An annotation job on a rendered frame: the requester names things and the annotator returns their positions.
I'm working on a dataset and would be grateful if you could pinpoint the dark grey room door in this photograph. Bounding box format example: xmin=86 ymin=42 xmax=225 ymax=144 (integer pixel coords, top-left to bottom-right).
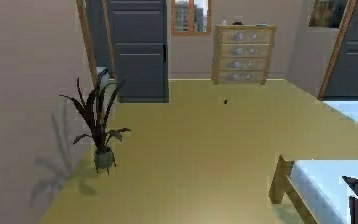
xmin=105 ymin=0 xmax=170 ymax=104
xmin=322 ymin=0 xmax=358 ymax=101

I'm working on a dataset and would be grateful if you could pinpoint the framed wall picture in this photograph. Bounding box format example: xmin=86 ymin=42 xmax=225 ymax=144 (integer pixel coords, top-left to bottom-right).
xmin=308 ymin=0 xmax=349 ymax=29

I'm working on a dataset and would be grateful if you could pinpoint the grey plant pot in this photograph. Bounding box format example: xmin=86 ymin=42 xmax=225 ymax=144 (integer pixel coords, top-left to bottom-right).
xmin=93 ymin=147 xmax=117 ymax=176

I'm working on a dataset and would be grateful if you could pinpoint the dark leafy house plant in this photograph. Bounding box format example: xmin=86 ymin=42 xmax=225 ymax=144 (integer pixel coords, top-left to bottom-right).
xmin=58 ymin=75 xmax=132 ymax=152

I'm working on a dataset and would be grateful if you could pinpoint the light wooden chest of drawers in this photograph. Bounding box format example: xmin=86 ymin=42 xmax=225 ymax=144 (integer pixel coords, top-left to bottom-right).
xmin=211 ymin=24 xmax=277 ymax=86

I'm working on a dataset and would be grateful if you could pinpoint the wooden framed window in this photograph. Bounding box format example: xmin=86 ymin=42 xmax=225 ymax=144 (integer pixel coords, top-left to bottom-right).
xmin=170 ymin=0 xmax=213 ymax=36

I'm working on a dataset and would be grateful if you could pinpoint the wooden bed with white mattress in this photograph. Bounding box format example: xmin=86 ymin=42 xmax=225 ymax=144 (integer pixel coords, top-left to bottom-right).
xmin=268 ymin=154 xmax=358 ymax=224

